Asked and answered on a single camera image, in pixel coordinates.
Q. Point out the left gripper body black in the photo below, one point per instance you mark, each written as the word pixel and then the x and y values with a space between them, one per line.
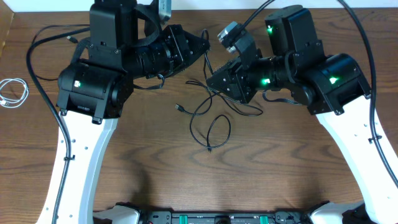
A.
pixel 163 56

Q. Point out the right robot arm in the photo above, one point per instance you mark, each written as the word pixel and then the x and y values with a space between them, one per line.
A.
pixel 334 89

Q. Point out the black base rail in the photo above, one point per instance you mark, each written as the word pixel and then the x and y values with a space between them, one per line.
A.
pixel 168 217

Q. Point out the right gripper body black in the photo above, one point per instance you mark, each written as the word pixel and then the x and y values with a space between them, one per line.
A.
pixel 262 73

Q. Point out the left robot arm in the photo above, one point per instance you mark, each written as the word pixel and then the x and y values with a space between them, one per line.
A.
pixel 127 41

